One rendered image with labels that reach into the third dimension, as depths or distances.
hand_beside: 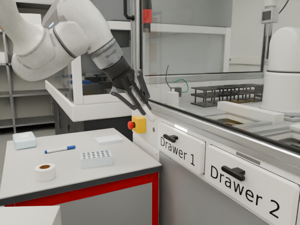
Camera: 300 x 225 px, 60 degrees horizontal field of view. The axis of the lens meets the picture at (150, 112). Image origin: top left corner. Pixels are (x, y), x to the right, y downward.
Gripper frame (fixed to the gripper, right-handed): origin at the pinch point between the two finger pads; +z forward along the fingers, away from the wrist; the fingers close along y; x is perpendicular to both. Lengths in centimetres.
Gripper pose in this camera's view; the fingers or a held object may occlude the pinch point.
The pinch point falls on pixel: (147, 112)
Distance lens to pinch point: 86.9
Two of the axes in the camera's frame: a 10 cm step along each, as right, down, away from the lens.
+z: 5.2, 7.5, 4.2
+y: 7.4, -6.4, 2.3
